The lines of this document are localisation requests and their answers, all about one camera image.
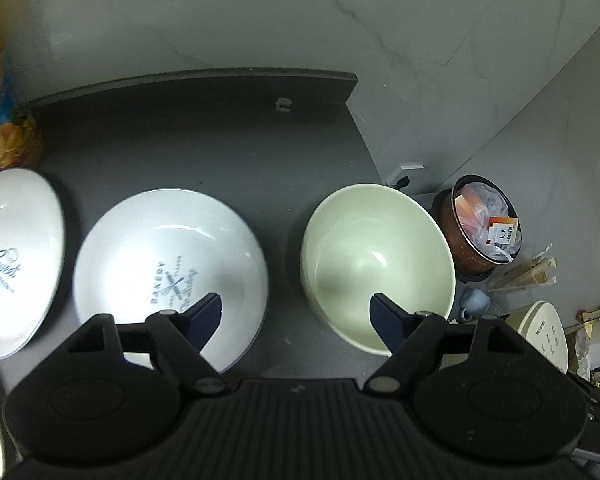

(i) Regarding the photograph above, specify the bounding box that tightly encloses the white round appliance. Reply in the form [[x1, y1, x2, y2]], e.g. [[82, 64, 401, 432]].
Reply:
[[505, 300, 570, 374]]

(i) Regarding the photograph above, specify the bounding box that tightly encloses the white plate with script print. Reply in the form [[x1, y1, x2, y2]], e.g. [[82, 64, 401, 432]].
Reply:
[[0, 167, 66, 361]]

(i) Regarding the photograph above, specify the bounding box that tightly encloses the orange juice bottle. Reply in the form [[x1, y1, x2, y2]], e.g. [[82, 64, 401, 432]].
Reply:
[[0, 0, 43, 181]]

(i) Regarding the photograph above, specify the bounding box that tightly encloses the bundle of wooden sticks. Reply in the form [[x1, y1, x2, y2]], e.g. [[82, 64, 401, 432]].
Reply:
[[487, 245, 559, 293]]

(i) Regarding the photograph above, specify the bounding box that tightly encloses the clear plastic bin liner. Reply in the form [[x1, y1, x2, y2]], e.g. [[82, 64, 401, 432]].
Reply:
[[452, 182, 521, 263]]

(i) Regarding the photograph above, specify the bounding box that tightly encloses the brown trash bin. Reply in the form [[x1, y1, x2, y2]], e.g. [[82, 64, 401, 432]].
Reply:
[[432, 174, 522, 283]]

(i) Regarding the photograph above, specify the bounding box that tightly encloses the white plate with crossed-utensils print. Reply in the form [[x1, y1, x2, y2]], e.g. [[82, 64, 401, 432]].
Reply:
[[72, 188, 270, 375]]

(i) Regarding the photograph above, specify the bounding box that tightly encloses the orange carton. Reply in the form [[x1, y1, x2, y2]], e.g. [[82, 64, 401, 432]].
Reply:
[[487, 216, 519, 249]]

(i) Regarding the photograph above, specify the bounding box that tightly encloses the blue-grey cup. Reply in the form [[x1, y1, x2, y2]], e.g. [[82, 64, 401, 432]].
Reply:
[[459, 287, 492, 321]]

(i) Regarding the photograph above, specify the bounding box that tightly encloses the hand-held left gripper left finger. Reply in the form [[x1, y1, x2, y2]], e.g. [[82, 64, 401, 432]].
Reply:
[[66, 292, 231, 396]]

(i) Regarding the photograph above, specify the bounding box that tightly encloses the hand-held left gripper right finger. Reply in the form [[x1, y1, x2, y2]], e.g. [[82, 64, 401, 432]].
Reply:
[[362, 293, 531, 394]]

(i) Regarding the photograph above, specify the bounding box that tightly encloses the white wall box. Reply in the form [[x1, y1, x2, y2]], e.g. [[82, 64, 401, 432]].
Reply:
[[386, 161, 425, 187]]

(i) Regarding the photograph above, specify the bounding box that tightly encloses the pale green bowl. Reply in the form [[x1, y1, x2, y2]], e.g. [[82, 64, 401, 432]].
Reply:
[[300, 183, 457, 358]]

